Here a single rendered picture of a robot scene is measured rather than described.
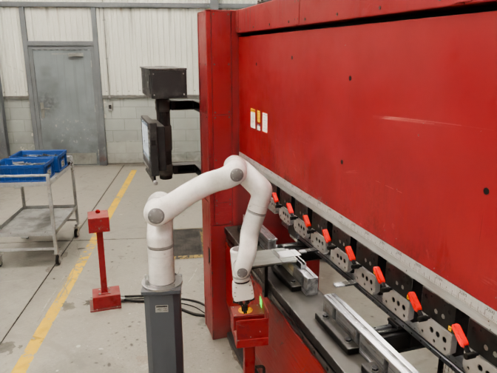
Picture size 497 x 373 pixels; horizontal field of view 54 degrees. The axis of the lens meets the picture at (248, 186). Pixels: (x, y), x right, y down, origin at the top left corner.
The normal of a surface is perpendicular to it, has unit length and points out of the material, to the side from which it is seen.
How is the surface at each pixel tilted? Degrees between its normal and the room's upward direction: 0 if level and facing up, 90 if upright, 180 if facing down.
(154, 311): 90
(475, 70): 90
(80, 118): 90
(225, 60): 90
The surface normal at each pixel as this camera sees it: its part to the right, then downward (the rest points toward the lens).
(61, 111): 0.09, 0.26
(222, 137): 0.31, 0.25
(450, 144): -0.95, 0.08
